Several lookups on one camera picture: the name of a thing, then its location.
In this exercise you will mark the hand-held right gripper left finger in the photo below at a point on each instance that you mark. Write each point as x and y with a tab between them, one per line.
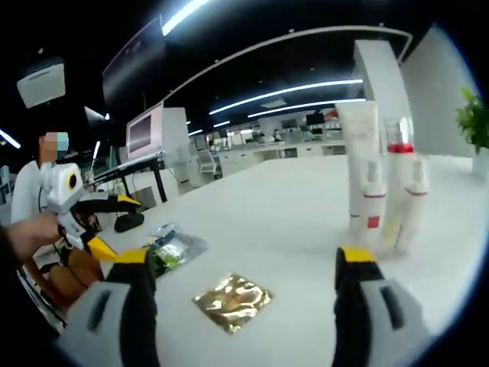
99	313

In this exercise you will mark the black standing desk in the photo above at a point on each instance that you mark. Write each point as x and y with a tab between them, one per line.
158	183

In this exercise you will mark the white framed monitor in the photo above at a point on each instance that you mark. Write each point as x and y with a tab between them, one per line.
145	132

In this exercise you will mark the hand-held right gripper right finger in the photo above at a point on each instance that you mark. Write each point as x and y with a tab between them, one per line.
382	317

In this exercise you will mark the row of white office desks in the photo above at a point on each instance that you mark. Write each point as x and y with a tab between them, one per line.
275	151

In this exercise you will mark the gold foil skincare sachet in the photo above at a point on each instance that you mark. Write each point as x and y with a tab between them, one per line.
233	302

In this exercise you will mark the white skincare tube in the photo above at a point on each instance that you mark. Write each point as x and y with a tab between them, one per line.
359	126

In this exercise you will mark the potted green plant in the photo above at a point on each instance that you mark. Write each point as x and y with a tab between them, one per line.
473	122

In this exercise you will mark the dark green skincare packet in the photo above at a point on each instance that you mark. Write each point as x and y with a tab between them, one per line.
172	254

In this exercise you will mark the white mesh office chair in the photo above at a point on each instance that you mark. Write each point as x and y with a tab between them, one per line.
209	162

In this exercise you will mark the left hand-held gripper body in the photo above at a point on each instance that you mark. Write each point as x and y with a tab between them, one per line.
63	187

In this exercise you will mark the person's left hand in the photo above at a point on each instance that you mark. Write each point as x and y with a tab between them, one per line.
51	233

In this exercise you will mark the small skincare bottle red square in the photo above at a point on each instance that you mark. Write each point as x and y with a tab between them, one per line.
372	208

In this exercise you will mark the white square pillar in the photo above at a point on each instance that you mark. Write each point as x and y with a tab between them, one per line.
378	76

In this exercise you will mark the black hanging screen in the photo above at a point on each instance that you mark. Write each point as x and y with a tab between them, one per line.
133	69

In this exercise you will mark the small plain skincare bottle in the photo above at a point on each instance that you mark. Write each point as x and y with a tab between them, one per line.
414	214

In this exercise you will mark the white tall cabinet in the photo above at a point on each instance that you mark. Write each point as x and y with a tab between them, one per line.
176	137

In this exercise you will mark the white ceiling air conditioner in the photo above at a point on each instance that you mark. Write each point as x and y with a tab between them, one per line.
40	82

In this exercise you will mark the long white ceiling light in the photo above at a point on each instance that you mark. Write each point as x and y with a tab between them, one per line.
286	93
183	17
305	106
9	138

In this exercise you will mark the tall red-collared skincare bottle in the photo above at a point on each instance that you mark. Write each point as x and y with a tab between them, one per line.
401	147

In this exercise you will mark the black rounded object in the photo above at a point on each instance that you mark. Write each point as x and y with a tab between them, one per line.
129	222

